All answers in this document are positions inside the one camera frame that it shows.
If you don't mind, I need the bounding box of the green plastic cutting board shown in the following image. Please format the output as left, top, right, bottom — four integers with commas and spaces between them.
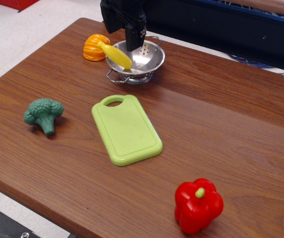
92, 95, 163, 166

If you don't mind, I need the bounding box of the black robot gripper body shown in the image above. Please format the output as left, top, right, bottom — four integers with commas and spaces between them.
100, 0, 147, 34

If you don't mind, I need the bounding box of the steel colander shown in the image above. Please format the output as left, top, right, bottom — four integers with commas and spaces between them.
106, 35, 166, 85

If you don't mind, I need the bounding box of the red box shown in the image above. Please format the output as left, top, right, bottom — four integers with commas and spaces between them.
0, 0, 39, 11

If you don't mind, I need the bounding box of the red toy bell pepper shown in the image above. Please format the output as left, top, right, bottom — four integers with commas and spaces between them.
174, 178, 224, 235

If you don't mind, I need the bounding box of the yellow toy banana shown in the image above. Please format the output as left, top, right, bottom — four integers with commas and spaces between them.
97, 41, 133, 69

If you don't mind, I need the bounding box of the metal bracket with screw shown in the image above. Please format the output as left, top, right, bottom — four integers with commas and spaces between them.
0, 211, 39, 238

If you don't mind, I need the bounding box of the green toy broccoli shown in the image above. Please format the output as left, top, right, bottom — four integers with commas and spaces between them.
23, 98, 64, 135

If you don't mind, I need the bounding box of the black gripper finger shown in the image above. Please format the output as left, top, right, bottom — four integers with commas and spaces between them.
125, 21, 147, 52

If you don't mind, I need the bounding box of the orange toy pumpkin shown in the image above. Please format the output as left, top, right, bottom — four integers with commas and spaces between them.
83, 34, 111, 61

